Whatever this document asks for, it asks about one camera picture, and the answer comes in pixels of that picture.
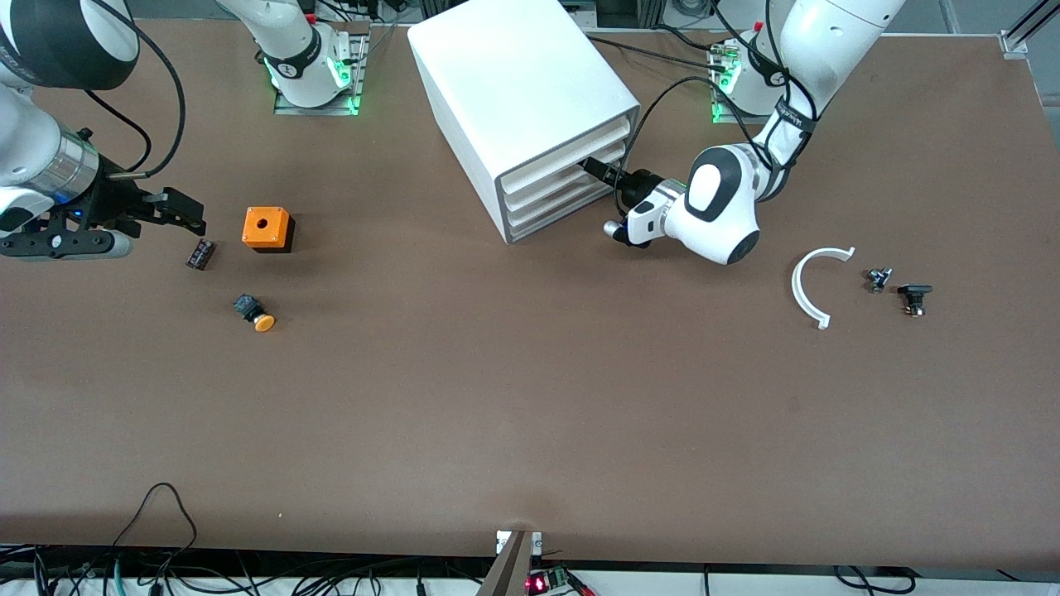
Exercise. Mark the white drawer cabinet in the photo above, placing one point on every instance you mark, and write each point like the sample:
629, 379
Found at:
513, 74

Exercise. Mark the orange mushroom push button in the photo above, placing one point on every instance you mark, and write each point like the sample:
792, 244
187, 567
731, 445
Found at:
263, 322

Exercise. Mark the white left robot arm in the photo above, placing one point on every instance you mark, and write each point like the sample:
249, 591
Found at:
720, 199

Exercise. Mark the grey metal post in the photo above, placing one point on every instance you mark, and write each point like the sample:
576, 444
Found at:
507, 571

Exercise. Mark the orange button enclosure box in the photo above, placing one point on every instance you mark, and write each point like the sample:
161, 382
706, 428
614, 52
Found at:
277, 225

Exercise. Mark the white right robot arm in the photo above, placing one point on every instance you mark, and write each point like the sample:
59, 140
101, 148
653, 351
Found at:
33, 141

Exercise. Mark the small black connector block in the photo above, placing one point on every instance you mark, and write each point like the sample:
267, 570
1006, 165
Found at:
201, 254

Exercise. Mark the white plastic drawer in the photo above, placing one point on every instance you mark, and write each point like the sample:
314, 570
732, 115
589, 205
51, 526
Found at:
546, 163
546, 186
546, 211

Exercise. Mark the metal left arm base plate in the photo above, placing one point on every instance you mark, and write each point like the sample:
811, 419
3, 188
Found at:
720, 116

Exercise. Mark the white curved plastic bracket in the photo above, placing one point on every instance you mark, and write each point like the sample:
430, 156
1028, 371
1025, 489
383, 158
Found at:
795, 285

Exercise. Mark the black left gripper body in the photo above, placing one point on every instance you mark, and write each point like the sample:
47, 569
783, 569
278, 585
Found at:
638, 187

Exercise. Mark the circuit board with red light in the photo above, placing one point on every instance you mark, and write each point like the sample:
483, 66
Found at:
551, 582

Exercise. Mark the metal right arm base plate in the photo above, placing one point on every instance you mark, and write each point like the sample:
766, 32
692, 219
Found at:
286, 106

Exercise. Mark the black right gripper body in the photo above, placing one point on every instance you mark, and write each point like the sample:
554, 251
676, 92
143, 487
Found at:
113, 201

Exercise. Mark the aluminium frame profile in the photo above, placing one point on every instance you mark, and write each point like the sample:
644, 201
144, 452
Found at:
1023, 33

